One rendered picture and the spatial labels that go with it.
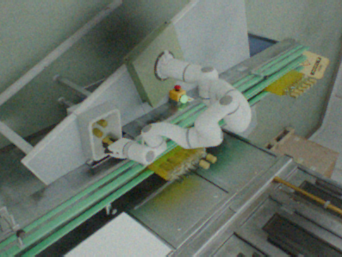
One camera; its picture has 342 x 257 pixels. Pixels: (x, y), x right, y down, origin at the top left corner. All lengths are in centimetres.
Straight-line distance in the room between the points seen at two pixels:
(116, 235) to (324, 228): 98
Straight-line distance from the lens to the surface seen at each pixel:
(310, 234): 185
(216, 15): 217
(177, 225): 170
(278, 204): 193
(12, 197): 202
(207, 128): 132
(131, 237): 166
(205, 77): 160
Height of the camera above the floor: 194
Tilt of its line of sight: 34 degrees down
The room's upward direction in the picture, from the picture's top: 118 degrees clockwise
